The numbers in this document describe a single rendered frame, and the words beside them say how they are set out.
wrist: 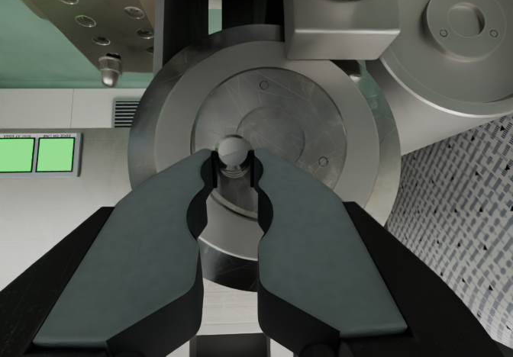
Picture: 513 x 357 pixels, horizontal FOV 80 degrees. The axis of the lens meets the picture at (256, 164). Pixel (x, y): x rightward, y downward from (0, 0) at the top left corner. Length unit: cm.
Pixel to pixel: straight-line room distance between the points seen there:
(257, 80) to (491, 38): 14
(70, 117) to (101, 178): 283
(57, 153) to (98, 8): 23
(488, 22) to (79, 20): 44
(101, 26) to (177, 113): 35
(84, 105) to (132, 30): 287
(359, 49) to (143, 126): 12
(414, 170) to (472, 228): 10
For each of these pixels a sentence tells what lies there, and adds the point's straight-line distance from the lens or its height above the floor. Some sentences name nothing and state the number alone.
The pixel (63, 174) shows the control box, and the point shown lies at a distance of 56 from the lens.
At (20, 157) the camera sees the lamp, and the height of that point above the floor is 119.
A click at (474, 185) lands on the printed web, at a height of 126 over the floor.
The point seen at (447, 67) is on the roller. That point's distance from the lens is 22.
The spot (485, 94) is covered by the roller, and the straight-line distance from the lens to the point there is 23.
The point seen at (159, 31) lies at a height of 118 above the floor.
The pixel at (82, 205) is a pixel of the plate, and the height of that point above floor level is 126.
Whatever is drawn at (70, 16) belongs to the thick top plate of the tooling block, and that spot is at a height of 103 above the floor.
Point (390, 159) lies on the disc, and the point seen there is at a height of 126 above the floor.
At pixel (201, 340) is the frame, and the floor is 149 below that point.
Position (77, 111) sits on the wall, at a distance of 335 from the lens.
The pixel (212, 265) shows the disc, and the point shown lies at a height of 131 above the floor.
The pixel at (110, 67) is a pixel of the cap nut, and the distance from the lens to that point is 56.
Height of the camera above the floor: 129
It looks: 10 degrees down
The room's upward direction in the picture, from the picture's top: 179 degrees clockwise
